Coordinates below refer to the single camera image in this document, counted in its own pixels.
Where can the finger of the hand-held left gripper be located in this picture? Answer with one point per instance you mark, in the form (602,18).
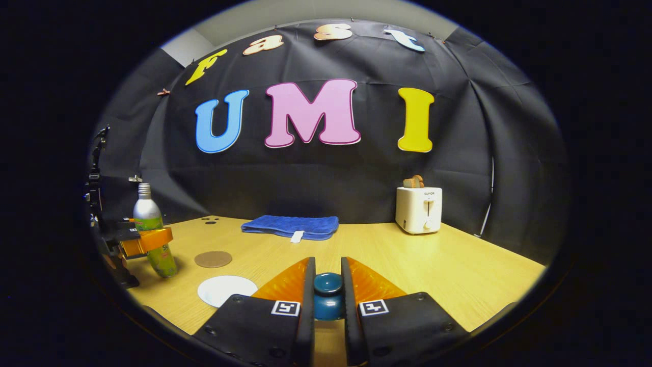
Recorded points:
(122,230)
(147,240)

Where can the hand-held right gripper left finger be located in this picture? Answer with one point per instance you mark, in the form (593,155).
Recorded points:
(305,326)

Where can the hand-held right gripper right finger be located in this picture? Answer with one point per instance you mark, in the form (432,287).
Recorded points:
(351,326)

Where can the silver green label water bottle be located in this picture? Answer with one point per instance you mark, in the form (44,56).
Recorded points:
(146,211)

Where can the teal teacup lid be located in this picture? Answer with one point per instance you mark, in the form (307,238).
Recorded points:
(327,298)

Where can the round brown cork coaster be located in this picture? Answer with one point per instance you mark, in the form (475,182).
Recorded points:
(213,259)

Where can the teal white-lined teacup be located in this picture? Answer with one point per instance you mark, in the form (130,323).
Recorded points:
(224,290)

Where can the pale cloth clip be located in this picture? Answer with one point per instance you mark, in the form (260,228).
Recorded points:
(135,179)

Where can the blue folded towel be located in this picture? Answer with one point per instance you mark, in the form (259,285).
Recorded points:
(290,225)

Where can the copper cloth clip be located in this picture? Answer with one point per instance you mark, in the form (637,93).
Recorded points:
(164,92)

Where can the white toaster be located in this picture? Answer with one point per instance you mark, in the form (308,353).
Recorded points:
(417,211)

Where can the brown bread slice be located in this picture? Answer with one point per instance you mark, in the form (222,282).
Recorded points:
(413,181)

